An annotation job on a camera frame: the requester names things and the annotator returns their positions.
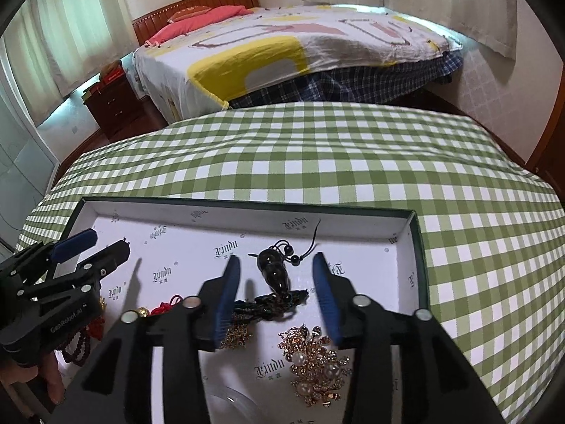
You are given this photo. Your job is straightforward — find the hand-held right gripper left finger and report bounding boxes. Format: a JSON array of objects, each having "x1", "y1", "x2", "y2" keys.
[{"x1": 48, "y1": 256, "x2": 243, "y2": 424}]

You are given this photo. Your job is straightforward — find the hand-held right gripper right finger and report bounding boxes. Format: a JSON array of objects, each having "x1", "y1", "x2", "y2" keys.
[{"x1": 311, "y1": 252, "x2": 504, "y2": 424}]

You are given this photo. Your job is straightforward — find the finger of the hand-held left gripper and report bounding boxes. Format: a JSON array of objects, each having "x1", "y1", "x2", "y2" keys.
[
  {"x1": 77, "y1": 239, "x2": 132, "y2": 281},
  {"x1": 15, "y1": 229, "x2": 99, "y2": 275}
]

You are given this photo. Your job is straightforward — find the gold rhinestone brooch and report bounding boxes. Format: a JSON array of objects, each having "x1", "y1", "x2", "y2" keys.
[{"x1": 219, "y1": 322, "x2": 255, "y2": 351}]

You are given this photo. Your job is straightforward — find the black gourd pendant with cord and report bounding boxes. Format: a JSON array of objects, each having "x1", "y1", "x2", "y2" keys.
[{"x1": 230, "y1": 218, "x2": 323, "y2": 324}]

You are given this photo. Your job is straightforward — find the red knot charm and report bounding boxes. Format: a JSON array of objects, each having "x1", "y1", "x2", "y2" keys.
[{"x1": 88, "y1": 294, "x2": 186, "y2": 341}]

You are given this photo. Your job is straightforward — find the large pearl gold brooch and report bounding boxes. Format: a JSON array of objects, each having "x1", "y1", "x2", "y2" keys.
[{"x1": 277, "y1": 324, "x2": 354, "y2": 408}]

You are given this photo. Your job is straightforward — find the dark green cardboard box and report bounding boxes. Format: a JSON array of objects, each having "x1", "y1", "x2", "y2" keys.
[{"x1": 13, "y1": 196, "x2": 432, "y2": 424}]

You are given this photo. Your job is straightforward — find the white jade bangle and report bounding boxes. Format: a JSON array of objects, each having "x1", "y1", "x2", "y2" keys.
[{"x1": 205, "y1": 384, "x2": 266, "y2": 424}]

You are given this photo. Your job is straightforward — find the person's left hand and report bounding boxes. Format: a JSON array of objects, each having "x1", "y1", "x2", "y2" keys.
[{"x1": 0, "y1": 351, "x2": 67, "y2": 406}]

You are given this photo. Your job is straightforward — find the dark wooden nightstand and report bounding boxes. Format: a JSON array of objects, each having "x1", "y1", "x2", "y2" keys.
[{"x1": 84, "y1": 77, "x2": 146, "y2": 139}]

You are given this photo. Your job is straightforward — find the green checked tablecloth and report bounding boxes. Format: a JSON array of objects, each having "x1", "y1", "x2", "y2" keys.
[{"x1": 15, "y1": 101, "x2": 565, "y2": 424}]

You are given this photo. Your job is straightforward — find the red box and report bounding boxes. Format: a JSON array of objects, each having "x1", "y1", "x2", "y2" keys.
[{"x1": 99, "y1": 63, "x2": 125, "y2": 84}]

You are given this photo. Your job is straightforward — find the blue plaid bed sheet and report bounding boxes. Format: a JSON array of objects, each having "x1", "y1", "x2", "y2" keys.
[{"x1": 230, "y1": 51, "x2": 464, "y2": 109}]

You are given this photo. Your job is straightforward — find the wooden bed headboard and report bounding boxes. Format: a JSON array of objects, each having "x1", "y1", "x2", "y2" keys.
[{"x1": 132, "y1": 0, "x2": 259, "y2": 47}]

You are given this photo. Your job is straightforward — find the pink blanket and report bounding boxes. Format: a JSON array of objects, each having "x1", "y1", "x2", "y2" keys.
[{"x1": 143, "y1": 6, "x2": 261, "y2": 48}]

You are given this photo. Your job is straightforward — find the orange patterned pillow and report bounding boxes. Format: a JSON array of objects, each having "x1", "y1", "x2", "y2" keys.
[{"x1": 168, "y1": 6, "x2": 210, "y2": 23}]

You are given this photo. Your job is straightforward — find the bed with patterned cover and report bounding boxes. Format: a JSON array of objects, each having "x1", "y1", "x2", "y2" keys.
[{"x1": 132, "y1": 4, "x2": 464, "y2": 124}]

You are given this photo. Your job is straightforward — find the wooden door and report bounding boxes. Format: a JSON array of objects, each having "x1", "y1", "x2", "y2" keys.
[{"x1": 527, "y1": 97, "x2": 565, "y2": 177}]

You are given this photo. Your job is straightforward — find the dark bead bracelet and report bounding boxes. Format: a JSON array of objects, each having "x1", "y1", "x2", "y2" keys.
[{"x1": 61, "y1": 327, "x2": 95, "y2": 367}]

